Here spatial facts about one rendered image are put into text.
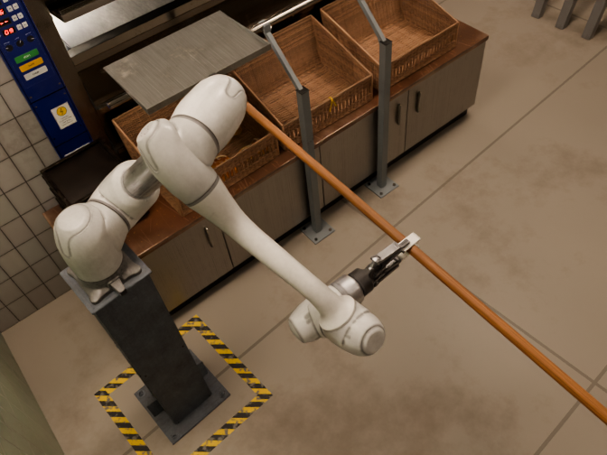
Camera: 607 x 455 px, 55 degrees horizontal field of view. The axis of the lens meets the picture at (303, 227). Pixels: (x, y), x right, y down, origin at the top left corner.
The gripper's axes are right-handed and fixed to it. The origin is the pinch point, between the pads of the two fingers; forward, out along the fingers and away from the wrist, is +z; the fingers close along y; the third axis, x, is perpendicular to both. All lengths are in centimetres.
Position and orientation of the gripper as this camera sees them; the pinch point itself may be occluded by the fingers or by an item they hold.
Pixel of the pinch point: (407, 246)
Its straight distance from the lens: 167.3
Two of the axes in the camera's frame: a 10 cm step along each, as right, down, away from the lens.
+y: 0.5, 5.9, 8.0
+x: 6.3, 6.0, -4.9
